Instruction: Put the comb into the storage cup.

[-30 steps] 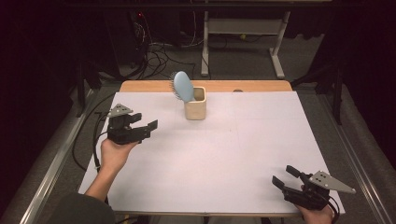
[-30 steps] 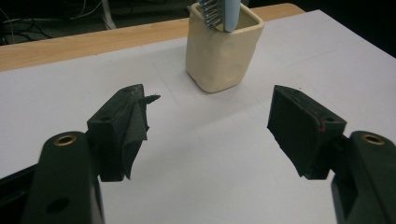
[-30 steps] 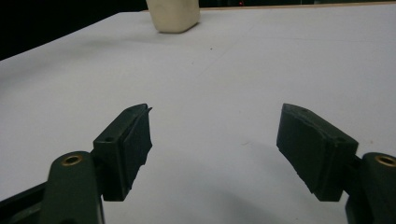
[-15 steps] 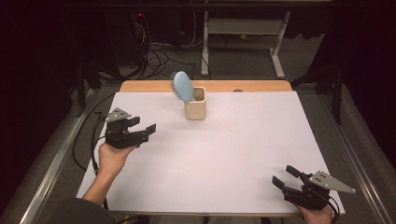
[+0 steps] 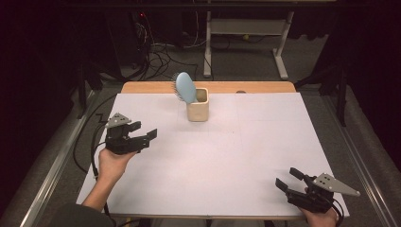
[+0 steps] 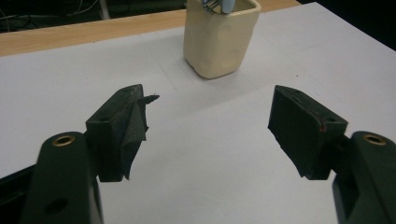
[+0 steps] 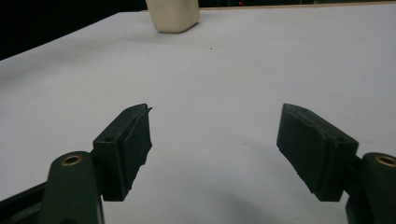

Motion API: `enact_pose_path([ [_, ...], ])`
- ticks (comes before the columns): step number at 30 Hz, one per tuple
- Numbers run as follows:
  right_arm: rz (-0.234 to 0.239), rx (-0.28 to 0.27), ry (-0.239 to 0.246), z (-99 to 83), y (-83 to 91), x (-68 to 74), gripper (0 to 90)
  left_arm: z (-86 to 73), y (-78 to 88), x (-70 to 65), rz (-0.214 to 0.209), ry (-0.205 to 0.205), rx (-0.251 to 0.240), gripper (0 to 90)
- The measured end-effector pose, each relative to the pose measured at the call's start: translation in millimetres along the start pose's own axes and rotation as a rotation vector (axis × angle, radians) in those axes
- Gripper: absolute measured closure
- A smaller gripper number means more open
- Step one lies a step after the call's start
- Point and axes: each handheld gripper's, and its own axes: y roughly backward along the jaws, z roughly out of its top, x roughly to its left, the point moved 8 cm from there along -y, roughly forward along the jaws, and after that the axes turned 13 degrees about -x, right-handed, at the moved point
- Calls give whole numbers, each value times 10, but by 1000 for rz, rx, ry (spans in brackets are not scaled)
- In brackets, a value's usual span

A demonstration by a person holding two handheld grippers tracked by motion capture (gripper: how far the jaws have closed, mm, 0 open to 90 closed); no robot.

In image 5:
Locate white metal desk frame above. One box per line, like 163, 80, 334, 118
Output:
202, 0, 296, 80

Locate tangle of floor cables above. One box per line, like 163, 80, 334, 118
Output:
135, 12, 202, 81

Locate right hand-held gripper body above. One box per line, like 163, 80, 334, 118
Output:
285, 172, 361, 214

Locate black metal stand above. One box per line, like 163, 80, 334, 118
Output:
75, 62, 105, 120
294, 62, 349, 128

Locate white table sheet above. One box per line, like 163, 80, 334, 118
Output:
76, 92, 350, 218

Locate dark equipment cabinet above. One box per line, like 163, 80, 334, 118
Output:
103, 9, 149, 69

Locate aluminium floor rail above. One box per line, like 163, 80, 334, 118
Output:
321, 94, 401, 227
1, 89, 97, 227

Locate beige square cup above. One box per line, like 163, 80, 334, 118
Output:
185, 87, 210, 123

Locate left hand-held gripper cable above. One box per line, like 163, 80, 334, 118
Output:
90, 122, 112, 218

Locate black floor cable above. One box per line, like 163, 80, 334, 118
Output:
73, 93, 118, 174

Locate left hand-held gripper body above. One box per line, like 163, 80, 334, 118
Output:
104, 113, 151, 156

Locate hand-held gripper cable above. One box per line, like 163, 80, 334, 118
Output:
90, 122, 112, 218
330, 198, 345, 227

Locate person's left hand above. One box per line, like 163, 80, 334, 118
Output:
97, 147, 140, 183

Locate right hand-held gripper cable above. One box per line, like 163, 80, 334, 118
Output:
330, 198, 345, 227

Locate light blue hairbrush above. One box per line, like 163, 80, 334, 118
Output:
170, 71, 200, 105

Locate person's right hand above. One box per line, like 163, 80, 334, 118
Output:
298, 206, 340, 227

